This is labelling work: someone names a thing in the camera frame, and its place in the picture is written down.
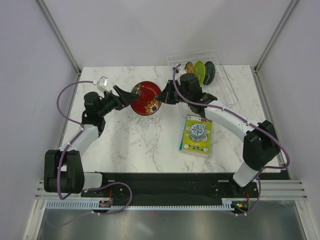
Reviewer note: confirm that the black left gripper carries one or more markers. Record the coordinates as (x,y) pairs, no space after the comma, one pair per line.
(128,98)

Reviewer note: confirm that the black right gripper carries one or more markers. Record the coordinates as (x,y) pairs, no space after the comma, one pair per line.
(167,91)

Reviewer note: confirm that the red floral plate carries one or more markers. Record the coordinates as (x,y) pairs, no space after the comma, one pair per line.
(146,104)

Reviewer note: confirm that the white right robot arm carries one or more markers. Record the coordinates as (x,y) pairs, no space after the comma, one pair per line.
(260,143)

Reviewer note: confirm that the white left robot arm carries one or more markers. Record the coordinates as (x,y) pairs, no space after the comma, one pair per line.
(63,168)

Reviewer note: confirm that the yellow brown patterned plate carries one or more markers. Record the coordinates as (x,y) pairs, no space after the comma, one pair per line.
(189,67)

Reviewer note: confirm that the lime green plate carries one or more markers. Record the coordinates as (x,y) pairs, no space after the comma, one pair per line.
(199,71)

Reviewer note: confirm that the dark green plate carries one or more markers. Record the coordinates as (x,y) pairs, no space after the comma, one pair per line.
(210,73)

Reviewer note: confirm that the green cover book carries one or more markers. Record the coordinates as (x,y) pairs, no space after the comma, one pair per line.
(196,136)

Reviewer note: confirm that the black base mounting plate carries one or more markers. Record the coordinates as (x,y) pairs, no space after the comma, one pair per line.
(167,188)

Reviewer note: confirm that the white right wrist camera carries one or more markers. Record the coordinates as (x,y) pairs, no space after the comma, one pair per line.
(178,72)

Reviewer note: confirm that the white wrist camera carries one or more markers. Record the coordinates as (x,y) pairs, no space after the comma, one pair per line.
(178,72)
(102,84)

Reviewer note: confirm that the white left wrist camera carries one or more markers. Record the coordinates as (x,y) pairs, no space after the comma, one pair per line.
(102,84)

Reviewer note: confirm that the white wire dish rack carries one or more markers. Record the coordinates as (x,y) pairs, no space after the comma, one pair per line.
(221,86)

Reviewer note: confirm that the white slotted cable duct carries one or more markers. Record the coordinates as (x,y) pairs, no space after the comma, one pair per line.
(99,204)

